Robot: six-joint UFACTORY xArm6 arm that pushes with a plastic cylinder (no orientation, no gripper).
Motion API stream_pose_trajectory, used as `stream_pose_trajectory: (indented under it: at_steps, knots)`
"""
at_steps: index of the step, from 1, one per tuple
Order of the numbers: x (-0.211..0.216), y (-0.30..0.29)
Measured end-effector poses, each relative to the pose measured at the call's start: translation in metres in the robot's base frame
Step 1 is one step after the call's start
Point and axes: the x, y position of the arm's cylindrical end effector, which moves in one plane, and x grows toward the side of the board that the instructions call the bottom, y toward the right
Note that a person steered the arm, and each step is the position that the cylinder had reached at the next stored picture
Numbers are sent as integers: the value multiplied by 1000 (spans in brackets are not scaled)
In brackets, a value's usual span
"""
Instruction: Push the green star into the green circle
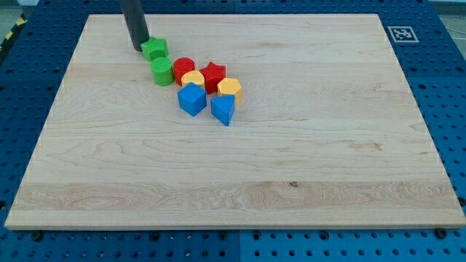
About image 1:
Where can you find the wooden board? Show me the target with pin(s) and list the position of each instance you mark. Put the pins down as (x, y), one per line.
(327, 134)

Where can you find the yellow hexagon block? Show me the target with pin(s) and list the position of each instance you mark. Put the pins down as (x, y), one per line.
(230, 86)

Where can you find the white fiducial marker tag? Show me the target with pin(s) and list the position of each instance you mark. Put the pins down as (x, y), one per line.
(402, 34)

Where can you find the red cylinder block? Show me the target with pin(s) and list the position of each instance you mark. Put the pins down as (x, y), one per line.
(181, 66)

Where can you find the blue cube block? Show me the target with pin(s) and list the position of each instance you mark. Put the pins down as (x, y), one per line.
(192, 98)

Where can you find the green cylinder block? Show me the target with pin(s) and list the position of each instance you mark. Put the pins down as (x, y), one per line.
(162, 71)

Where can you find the yellow heart block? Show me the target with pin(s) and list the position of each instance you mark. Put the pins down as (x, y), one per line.
(195, 77)

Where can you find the blue triangle block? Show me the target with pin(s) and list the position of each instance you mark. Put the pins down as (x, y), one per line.
(223, 108)

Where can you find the red star block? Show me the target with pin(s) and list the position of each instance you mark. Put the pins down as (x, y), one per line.
(213, 74)

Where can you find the green star block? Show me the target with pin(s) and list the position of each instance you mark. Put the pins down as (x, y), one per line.
(154, 48)

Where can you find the yellow black hazard tape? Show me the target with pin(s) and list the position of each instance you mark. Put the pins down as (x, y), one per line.
(13, 34)

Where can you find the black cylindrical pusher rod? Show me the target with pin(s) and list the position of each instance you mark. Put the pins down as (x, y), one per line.
(133, 13)

